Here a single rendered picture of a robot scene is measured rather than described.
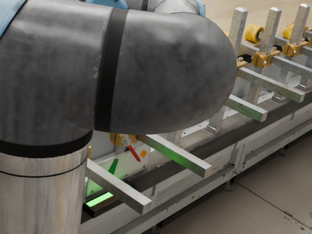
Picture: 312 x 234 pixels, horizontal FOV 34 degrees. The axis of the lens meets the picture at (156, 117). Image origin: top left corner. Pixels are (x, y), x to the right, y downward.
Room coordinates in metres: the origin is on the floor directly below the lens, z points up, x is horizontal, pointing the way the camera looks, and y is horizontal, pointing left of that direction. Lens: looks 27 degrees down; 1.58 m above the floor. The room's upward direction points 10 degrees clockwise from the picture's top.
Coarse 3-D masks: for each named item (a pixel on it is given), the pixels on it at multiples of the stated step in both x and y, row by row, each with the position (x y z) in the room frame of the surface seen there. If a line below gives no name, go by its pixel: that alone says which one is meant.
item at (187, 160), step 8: (144, 136) 1.30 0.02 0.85; (152, 136) 1.30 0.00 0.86; (160, 136) 1.30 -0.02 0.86; (152, 144) 1.28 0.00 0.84; (160, 144) 1.27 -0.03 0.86; (168, 144) 1.27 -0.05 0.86; (160, 152) 1.26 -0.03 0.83; (168, 152) 1.25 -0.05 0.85; (176, 152) 1.23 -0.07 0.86; (184, 152) 1.24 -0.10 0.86; (176, 160) 1.23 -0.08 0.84; (184, 160) 1.21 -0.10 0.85; (192, 160) 1.20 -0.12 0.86; (200, 160) 1.21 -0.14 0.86; (192, 168) 1.19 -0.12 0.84; (200, 168) 1.18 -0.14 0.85; (208, 168) 1.18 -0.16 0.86
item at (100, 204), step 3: (108, 198) 1.18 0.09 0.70; (111, 198) 1.18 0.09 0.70; (114, 198) 1.19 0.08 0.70; (102, 201) 1.16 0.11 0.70; (105, 201) 1.16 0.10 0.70; (108, 201) 1.17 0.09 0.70; (111, 201) 1.17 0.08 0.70; (96, 204) 1.14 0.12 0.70; (99, 204) 1.15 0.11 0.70; (102, 204) 1.15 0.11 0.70; (105, 204) 1.15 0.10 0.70; (93, 207) 1.13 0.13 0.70; (96, 207) 1.13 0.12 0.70; (99, 207) 1.14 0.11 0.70
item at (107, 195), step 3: (108, 192) 1.21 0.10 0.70; (102, 195) 1.19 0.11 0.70; (105, 195) 1.19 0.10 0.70; (108, 195) 1.19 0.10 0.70; (111, 195) 1.20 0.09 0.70; (96, 198) 1.17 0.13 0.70; (99, 198) 1.17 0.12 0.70; (102, 198) 1.18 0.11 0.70; (105, 198) 1.18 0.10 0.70; (90, 201) 1.15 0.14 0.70; (93, 201) 1.16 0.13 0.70; (96, 201) 1.16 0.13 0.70; (99, 201) 1.16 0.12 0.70; (87, 204) 1.14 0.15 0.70; (90, 204) 1.14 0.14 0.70; (93, 204) 1.14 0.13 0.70
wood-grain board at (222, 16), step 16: (208, 0) 2.93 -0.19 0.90; (224, 0) 2.99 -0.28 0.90; (240, 0) 3.06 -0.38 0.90; (256, 0) 3.14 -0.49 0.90; (272, 0) 3.21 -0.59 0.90; (288, 0) 3.29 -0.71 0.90; (304, 0) 3.38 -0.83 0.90; (208, 16) 2.58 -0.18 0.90; (224, 16) 2.63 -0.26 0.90; (256, 16) 2.75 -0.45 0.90; (288, 16) 2.87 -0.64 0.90
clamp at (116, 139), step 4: (112, 136) 1.28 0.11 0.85; (116, 136) 1.28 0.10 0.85; (120, 136) 1.27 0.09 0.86; (132, 136) 1.30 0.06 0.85; (136, 136) 1.32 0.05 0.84; (112, 140) 1.28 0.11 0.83; (116, 140) 1.27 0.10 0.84; (120, 140) 1.27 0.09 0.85; (132, 140) 1.30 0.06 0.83; (136, 140) 1.32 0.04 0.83; (116, 144) 1.27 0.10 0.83; (120, 144) 1.27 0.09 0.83
